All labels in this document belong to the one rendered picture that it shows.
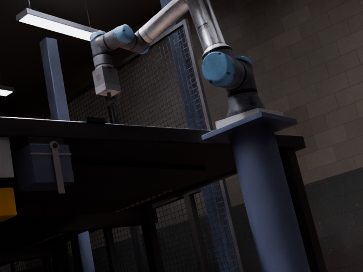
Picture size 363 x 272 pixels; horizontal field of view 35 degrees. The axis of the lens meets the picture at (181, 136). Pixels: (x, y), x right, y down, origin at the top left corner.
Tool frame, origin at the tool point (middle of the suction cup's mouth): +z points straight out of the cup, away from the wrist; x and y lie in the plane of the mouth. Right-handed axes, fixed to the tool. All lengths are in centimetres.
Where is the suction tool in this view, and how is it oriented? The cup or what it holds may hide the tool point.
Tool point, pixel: (111, 103)
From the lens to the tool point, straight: 237.2
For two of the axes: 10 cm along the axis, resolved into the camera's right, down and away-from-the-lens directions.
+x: 7.2, -3.2, -6.1
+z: 2.0, 9.5, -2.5
